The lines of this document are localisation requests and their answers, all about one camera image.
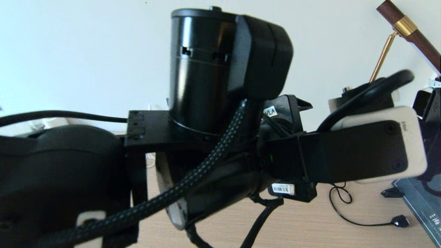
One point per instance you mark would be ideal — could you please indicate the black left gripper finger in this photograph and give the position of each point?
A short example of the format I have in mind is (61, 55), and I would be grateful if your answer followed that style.
(422, 103)

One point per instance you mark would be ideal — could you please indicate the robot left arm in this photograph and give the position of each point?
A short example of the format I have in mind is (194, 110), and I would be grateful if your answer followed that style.
(203, 69)

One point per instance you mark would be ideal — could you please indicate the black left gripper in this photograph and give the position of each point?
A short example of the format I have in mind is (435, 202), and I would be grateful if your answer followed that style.
(282, 158)

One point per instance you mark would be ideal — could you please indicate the brass desk lamp wooden head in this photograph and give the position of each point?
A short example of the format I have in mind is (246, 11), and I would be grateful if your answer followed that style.
(406, 27)

